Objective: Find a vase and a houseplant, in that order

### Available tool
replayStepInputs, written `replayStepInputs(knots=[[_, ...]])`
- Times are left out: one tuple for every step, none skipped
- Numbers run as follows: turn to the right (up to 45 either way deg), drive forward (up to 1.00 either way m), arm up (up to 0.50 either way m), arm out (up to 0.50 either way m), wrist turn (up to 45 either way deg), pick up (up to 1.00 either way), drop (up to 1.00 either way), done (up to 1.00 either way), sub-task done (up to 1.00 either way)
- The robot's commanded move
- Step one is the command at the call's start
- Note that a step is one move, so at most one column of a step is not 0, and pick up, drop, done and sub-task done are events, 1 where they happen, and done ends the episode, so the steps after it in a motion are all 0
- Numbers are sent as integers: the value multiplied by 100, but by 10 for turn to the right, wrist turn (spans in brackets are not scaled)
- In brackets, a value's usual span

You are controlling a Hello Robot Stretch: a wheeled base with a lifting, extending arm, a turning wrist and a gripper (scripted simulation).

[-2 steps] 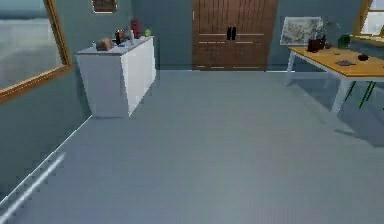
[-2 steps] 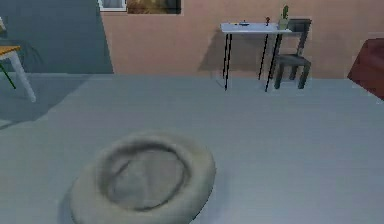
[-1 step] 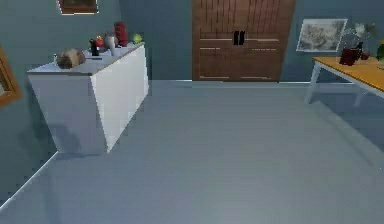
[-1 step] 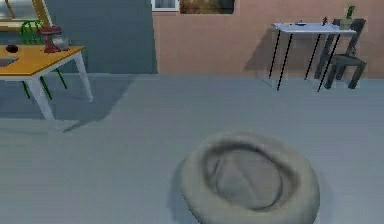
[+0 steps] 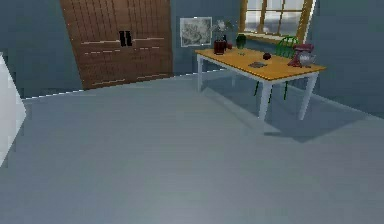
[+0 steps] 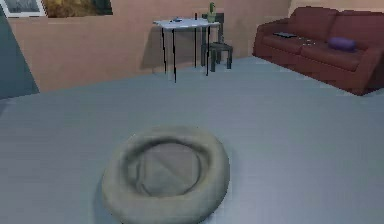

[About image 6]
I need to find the green potted houseplant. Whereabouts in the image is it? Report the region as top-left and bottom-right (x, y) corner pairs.
(206, 1), (217, 24)

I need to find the grey round pet bed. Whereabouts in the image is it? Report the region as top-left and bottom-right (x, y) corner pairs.
(101, 125), (232, 224)

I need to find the dark grey chair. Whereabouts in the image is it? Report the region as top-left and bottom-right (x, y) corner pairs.
(200, 13), (234, 73)

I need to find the white table with black legs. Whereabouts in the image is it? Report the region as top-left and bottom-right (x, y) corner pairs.
(152, 13), (222, 84)

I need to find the dark red sofa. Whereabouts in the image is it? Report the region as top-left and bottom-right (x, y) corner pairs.
(252, 6), (384, 97)

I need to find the brown landscape painting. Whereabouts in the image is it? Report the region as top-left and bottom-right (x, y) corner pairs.
(42, 0), (114, 19)

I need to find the purple cushion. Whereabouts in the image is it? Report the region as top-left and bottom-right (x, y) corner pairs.
(326, 36), (357, 53)

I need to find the white framed picture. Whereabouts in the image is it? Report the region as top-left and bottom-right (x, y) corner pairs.
(0, 0), (48, 18)

